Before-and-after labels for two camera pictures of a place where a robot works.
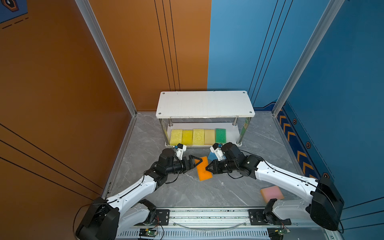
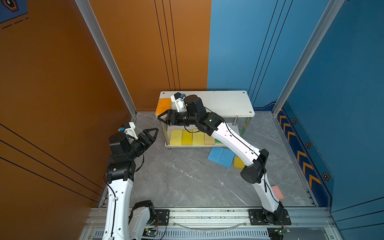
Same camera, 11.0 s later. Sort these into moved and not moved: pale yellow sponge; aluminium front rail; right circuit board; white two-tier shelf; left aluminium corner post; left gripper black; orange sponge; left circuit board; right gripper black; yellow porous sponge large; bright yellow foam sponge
Moved: left gripper black; right gripper black; orange sponge; white two-tier shelf
Not moved: left aluminium corner post; bright yellow foam sponge; yellow porous sponge large; right circuit board; pale yellow sponge; left circuit board; aluminium front rail
